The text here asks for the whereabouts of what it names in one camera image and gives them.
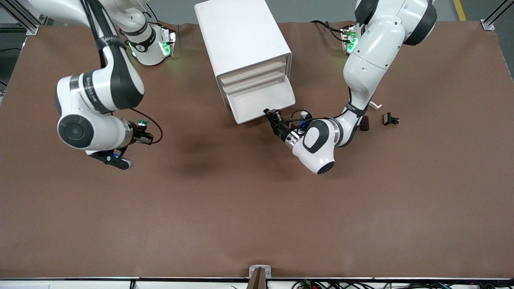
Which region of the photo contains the black base cable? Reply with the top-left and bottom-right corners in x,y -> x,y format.
310,19 -> 347,44

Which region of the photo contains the silver base bracket green light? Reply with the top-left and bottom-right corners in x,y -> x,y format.
159,26 -> 177,57
341,25 -> 359,55

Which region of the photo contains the silver camera mount bracket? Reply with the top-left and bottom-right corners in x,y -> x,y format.
247,264 -> 272,289

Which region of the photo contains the brown table cover sheet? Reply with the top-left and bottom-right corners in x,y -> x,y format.
0,20 -> 514,279

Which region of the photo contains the beige plastic drawer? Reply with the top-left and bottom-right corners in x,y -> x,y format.
221,66 -> 288,94
219,57 -> 287,85
223,76 -> 289,98
225,78 -> 297,125

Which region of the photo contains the aluminium frame post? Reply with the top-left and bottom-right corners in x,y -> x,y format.
0,0 -> 45,36
481,0 -> 514,32

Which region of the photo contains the white drawer cabinet housing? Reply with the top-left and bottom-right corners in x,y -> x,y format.
194,0 -> 293,113

